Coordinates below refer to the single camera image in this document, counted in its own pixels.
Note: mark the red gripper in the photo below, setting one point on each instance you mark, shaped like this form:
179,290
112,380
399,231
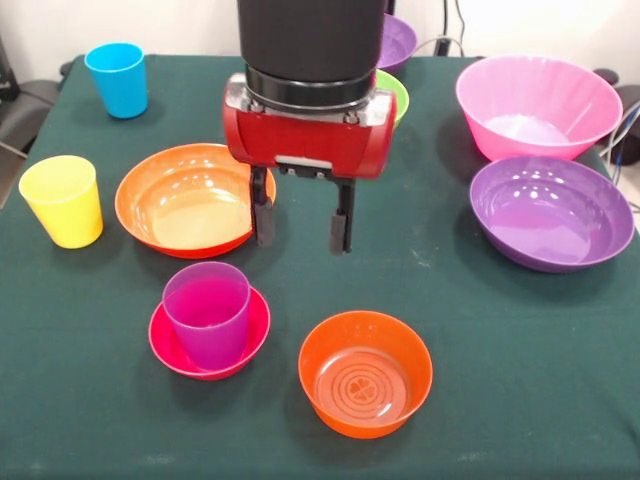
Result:
300,140

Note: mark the orange wide shallow bowl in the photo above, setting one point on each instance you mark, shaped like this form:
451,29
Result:
185,205

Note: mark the orange small bowl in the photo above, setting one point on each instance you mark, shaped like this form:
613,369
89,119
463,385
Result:
320,370

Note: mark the purple plastic cup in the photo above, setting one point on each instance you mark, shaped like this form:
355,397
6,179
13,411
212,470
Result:
210,340

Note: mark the red small bowl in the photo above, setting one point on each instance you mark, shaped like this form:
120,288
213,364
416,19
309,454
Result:
165,345

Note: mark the purple rounded deep bowl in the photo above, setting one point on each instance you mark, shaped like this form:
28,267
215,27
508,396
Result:
397,40

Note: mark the green bowl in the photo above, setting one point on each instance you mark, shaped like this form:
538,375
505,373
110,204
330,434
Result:
400,95

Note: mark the dark green table cloth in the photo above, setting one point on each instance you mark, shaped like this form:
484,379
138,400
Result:
450,375

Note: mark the black power plug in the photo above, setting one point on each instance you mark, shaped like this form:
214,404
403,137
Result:
442,46

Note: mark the blue plastic cup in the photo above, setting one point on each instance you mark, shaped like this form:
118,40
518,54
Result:
120,85

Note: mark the yellow plastic cup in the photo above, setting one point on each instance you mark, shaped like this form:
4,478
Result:
65,215

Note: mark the purple wide shallow bowl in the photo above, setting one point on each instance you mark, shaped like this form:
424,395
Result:
550,215

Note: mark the pink large bowl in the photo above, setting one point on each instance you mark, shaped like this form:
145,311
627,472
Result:
535,110

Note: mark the black small knob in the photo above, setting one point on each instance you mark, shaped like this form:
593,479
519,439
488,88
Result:
65,68

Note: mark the black office chair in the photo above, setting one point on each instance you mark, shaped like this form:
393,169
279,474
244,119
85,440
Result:
30,100

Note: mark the black rounded object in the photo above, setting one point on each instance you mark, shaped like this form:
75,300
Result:
606,76

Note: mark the black bulky object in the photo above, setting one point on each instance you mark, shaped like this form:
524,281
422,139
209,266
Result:
629,97

